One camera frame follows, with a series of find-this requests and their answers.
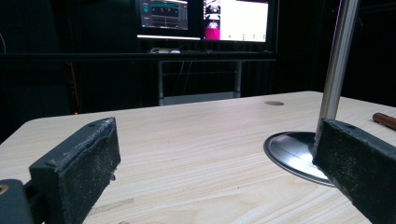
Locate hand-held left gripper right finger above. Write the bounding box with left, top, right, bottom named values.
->
left=312, top=118, right=396, bottom=224

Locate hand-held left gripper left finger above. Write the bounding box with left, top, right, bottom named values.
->
left=28, top=116, right=121, bottom=224

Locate brown wooden stick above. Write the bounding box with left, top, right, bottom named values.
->
left=372, top=112, right=396, bottom=132

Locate metal stand with round base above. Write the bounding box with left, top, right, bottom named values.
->
left=262, top=0, right=361, bottom=189

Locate computer monitor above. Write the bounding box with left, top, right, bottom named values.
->
left=134, top=0, right=203, bottom=42
left=202, top=0, right=271, bottom=44

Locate red cable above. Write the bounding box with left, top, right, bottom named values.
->
left=68, top=61, right=80, bottom=114

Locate dark desk with metal frame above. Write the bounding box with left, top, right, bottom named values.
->
left=0, top=49, right=278, bottom=107

